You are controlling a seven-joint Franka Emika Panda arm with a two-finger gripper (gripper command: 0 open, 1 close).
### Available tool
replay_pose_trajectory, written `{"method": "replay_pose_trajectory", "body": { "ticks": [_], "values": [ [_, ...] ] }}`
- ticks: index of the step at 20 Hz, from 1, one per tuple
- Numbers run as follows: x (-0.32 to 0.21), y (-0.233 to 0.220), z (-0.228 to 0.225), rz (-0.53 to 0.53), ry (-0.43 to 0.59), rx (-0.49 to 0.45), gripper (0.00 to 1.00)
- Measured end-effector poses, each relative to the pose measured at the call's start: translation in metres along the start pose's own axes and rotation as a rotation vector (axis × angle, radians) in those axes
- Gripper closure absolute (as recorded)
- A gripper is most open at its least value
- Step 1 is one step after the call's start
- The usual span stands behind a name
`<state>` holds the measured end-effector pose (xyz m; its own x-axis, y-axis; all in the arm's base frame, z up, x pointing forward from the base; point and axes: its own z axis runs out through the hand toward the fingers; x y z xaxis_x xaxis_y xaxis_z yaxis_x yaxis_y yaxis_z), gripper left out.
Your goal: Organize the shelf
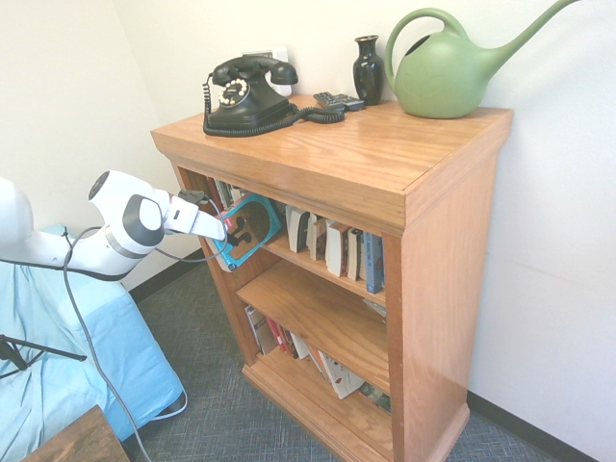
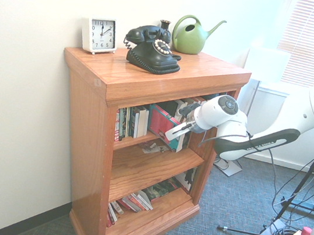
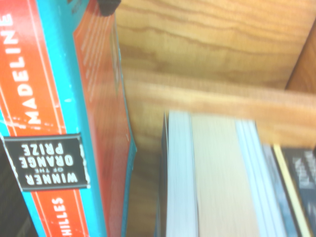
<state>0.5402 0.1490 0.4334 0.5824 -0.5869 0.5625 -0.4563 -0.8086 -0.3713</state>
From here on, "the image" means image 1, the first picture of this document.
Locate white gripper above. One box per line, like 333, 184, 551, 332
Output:
162, 191, 235, 242

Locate teal cover paperback book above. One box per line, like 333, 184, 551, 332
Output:
210, 192, 283, 274

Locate striped spine book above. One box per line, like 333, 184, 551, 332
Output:
215, 180, 242, 211

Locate dark red spine book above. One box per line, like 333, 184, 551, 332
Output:
206, 176, 226, 216

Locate black cover paperback book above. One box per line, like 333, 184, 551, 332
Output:
285, 204, 310, 254

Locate brown cover paperback book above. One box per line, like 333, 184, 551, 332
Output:
306, 214, 329, 262

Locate black rotary telephone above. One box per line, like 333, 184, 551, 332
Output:
201, 71, 347, 139

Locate gray white cover book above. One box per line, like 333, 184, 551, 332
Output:
244, 303, 279, 356

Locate orange cover paperback book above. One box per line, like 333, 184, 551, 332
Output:
324, 219, 350, 278

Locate black rotary telephone base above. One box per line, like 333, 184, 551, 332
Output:
204, 71, 299, 129

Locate black spine paperback book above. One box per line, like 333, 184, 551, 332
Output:
346, 228, 366, 283

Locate dark maroon spine book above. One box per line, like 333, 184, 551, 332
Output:
277, 324, 300, 360

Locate plain white book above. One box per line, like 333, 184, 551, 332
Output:
288, 331, 313, 361

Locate blue spine book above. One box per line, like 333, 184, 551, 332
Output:
361, 231, 386, 295

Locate black telephone handset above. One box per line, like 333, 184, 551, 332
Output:
211, 55, 299, 87

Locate black remote control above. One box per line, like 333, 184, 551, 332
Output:
313, 90, 347, 111
335, 93, 366, 113

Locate light blue cloth cover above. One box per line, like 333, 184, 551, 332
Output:
0, 221, 187, 449

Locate orange spine book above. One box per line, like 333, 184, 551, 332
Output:
305, 342, 329, 381

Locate flat lying magazine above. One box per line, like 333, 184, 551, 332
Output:
362, 297, 388, 322

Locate white book red prints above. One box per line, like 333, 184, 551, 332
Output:
317, 350, 366, 400

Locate black ceramic vase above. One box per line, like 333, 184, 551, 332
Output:
353, 35, 385, 107

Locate black tripod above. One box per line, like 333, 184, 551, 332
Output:
0, 334, 88, 381

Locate wooden bookshelf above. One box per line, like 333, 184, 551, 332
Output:
150, 93, 515, 462

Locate dark green flat book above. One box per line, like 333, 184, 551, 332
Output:
358, 382, 392, 415

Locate green plastic watering can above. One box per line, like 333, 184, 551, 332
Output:
383, 0, 586, 120

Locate gray robot cable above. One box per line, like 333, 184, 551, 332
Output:
62, 196, 228, 462

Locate white wall plate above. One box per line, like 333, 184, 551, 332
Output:
242, 45, 290, 97

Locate white floor cable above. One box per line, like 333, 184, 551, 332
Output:
158, 389, 189, 420

